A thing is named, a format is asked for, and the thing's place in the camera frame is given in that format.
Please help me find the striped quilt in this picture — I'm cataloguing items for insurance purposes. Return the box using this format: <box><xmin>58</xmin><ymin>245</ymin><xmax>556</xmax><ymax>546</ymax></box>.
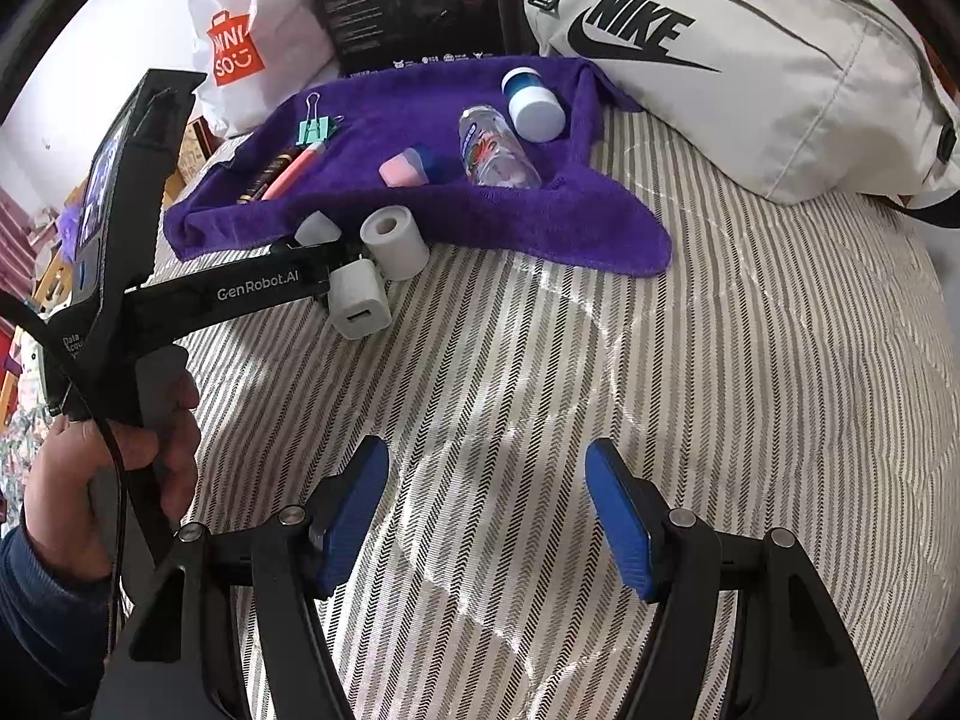
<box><xmin>185</xmin><ymin>109</ymin><xmax>958</xmax><ymax>718</ymax></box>

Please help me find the white charger adapter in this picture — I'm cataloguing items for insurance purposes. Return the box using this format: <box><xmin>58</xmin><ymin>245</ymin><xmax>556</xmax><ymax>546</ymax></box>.
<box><xmin>327</xmin><ymin>259</ymin><xmax>392</xmax><ymax>340</ymax></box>

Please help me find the translucent white cap adapter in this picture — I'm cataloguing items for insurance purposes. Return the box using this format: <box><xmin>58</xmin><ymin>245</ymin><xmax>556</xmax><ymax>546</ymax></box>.
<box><xmin>295</xmin><ymin>211</ymin><xmax>342</xmax><ymax>247</ymax></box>

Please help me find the pink grey tube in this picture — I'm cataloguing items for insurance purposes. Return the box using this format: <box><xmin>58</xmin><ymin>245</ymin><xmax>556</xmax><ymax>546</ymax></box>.
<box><xmin>262</xmin><ymin>142</ymin><xmax>327</xmax><ymax>202</ymax></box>

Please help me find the clear sanitizer bottle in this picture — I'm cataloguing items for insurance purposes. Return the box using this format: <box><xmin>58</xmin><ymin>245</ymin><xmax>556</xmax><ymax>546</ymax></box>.
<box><xmin>457</xmin><ymin>106</ymin><xmax>542</xmax><ymax>188</ymax></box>

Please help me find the purple towel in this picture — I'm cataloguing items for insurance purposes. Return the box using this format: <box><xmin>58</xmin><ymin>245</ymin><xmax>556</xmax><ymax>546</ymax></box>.
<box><xmin>163</xmin><ymin>57</ymin><xmax>672</xmax><ymax>278</ymax></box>

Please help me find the black Horizon stick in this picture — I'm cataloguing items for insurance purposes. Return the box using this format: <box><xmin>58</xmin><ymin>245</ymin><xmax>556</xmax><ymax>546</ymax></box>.
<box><xmin>268</xmin><ymin>236</ymin><xmax>363</xmax><ymax>271</ymax></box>

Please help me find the grey Nike bag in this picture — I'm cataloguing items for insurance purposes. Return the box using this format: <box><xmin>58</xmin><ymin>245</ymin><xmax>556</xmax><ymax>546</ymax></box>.
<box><xmin>524</xmin><ymin>0</ymin><xmax>958</xmax><ymax>227</ymax></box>

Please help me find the white tape roll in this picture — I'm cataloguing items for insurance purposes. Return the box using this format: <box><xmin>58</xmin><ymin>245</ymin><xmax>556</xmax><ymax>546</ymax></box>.
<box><xmin>359</xmin><ymin>205</ymin><xmax>430</xmax><ymax>281</ymax></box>

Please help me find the black headset box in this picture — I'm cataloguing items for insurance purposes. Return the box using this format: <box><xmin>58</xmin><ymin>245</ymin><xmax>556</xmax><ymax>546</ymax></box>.
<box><xmin>291</xmin><ymin>0</ymin><xmax>534</xmax><ymax>79</ymax></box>

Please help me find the Grand Reserve black box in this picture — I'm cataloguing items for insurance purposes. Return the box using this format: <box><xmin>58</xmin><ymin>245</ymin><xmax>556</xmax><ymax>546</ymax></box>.
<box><xmin>238</xmin><ymin>148</ymin><xmax>299</xmax><ymax>203</ymax></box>

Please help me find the teal binder clip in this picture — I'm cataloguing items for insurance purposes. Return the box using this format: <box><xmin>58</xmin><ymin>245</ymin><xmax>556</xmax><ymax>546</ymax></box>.
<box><xmin>295</xmin><ymin>91</ymin><xmax>345</xmax><ymax>148</ymax></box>

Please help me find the blue white cylinder bottle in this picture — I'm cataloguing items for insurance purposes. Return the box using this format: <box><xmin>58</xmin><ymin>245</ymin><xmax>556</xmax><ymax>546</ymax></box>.
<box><xmin>501</xmin><ymin>67</ymin><xmax>566</xmax><ymax>143</ymax></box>

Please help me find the white Miniso plastic bag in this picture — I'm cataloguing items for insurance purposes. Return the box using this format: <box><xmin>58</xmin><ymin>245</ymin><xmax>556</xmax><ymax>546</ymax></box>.
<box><xmin>187</xmin><ymin>0</ymin><xmax>335</xmax><ymax>138</ymax></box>

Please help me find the pink blue sponge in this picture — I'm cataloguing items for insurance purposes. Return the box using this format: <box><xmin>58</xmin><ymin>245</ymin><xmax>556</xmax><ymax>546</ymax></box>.
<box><xmin>379</xmin><ymin>146</ymin><xmax>444</xmax><ymax>187</ymax></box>

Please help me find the dark blue sleeve forearm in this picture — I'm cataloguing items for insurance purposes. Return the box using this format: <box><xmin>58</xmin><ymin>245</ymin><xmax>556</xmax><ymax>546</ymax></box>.
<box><xmin>2</xmin><ymin>527</ymin><xmax>110</xmax><ymax>718</ymax></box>

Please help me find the left hand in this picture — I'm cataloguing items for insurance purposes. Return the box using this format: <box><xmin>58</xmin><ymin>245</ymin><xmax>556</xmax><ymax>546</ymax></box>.
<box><xmin>25</xmin><ymin>374</ymin><xmax>200</xmax><ymax>583</ymax></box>

